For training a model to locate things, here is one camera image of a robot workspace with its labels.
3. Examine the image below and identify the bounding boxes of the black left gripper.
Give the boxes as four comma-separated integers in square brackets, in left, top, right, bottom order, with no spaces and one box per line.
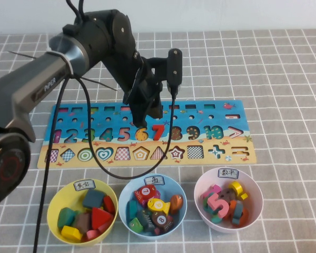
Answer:
[122,75,164,127]

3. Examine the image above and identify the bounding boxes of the red wooden number seven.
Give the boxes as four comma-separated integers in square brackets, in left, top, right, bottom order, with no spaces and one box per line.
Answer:
[151,123,166,142]

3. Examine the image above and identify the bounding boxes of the colourful wooden puzzle board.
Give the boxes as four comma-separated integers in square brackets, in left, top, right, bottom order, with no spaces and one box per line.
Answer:
[36,99,258,169]

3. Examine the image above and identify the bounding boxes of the light blue plastic bowl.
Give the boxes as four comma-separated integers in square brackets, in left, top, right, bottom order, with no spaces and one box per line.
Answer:
[118,173,188,239]

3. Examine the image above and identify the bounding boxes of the yellow wooden number piece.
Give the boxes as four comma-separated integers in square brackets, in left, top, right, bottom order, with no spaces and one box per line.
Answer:
[228,180,249,200]

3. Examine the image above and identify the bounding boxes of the blue-grey wooden number piece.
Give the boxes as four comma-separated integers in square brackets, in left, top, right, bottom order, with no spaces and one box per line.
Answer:
[232,202,243,225]

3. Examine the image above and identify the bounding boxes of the yellow plastic bowl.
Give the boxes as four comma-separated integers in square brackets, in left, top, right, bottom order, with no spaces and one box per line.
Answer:
[46,178,119,246]

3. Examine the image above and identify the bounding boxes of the orange wooden number piece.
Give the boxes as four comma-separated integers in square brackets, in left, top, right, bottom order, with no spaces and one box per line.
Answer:
[229,199,250,227]

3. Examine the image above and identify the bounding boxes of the pink plastic bowl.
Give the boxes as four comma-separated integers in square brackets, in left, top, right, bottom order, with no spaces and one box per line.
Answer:
[193,167,264,234]

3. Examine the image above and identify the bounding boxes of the black zip tie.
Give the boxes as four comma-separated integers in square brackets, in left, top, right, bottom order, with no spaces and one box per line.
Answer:
[7,51,119,92]

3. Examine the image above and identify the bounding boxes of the red wooden fish seven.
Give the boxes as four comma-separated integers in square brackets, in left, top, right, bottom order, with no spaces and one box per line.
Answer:
[133,184,159,208]

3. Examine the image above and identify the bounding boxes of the yellow wooden fish six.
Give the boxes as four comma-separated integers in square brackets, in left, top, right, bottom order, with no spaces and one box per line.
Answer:
[146,198,171,216]

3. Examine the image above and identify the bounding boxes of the orange-brown wooden fish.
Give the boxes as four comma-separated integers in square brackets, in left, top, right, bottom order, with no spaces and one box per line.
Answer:
[170,194,184,215]

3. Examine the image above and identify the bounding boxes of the white zip tie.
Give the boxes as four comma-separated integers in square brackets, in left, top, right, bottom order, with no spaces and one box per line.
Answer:
[45,47,75,79]

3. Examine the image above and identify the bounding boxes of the teal wooden fish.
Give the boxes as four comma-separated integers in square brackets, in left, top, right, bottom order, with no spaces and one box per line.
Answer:
[128,199,138,221]

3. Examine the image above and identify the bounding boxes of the red rounded wooden block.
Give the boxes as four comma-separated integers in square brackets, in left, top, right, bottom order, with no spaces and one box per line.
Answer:
[103,195,116,215]

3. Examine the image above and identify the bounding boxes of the grey-blue square wooden block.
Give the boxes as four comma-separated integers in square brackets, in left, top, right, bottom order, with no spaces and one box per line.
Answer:
[82,189,106,209]

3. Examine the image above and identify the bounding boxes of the dark grey fishbone fish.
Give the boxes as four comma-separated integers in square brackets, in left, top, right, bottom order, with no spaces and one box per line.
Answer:
[136,209,155,232]

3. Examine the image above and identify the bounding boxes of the brown wooden fish eight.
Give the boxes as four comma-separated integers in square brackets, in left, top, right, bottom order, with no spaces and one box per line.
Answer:
[151,210,174,230]

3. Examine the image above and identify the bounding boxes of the green wooden fish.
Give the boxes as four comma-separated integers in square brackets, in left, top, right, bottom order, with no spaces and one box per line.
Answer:
[128,217,144,234]

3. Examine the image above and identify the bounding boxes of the pink wooden number five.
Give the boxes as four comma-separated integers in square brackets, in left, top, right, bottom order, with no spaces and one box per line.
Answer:
[207,192,230,218]

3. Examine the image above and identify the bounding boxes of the red triangle wooden block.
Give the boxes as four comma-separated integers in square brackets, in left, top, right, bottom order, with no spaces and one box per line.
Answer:
[91,207,114,230]

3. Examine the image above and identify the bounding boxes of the brown wooden shape block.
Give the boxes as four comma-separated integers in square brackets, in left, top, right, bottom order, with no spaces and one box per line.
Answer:
[75,212,92,234]

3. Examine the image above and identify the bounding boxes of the green wooden shape block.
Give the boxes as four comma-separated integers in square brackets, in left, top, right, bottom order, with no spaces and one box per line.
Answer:
[57,207,76,229]

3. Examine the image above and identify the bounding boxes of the pink wooden shape block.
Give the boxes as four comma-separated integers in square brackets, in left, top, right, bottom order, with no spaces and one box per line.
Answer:
[84,223,109,241]

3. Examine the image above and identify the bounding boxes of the yellow wooden shape block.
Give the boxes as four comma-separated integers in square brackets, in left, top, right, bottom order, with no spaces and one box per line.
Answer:
[61,225,83,241]

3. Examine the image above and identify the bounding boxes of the black camera cable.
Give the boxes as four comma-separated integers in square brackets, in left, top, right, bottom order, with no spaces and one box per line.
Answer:
[33,75,179,253]

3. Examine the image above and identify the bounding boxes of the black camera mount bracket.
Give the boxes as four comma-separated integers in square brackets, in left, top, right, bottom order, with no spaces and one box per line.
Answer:
[144,56,169,85]

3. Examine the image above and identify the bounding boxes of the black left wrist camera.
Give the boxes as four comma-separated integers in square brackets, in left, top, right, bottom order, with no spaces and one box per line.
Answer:
[166,48,183,89]

